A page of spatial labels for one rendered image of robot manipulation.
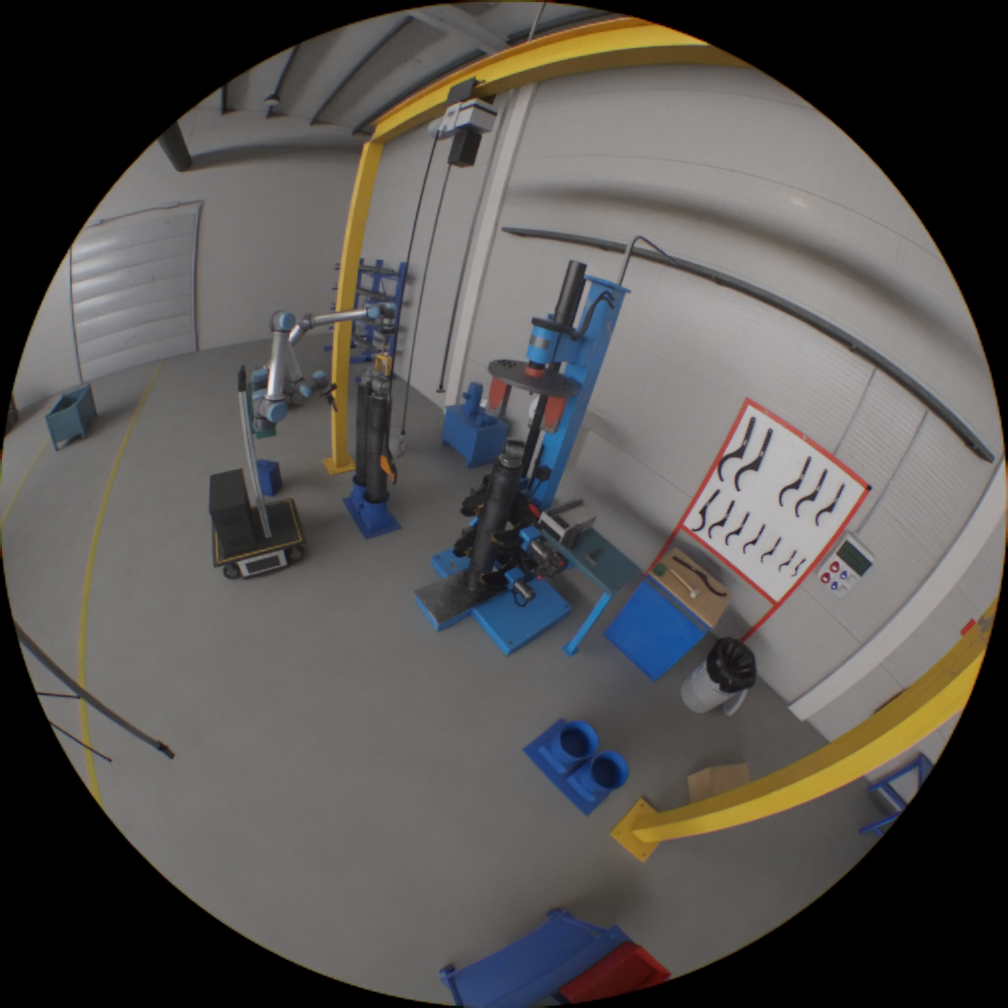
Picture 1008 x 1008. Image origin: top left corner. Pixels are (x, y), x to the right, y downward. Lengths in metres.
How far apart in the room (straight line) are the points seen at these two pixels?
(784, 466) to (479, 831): 3.81
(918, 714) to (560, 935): 2.18
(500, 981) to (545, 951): 0.34
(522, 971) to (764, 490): 4.18
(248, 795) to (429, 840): 1.25
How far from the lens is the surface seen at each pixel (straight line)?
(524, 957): 2.71
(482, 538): 2.81
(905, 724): 1.68
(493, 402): 2.35
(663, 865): 3.28
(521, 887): 2.82
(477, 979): 2.71
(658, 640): 3.31
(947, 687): 1.61
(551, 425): 2.24
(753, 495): 3.74
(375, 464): 3.47
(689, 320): 3.88
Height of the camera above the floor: 2.69
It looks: 36 degrees down
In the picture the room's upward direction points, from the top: 16 degrees clockwise
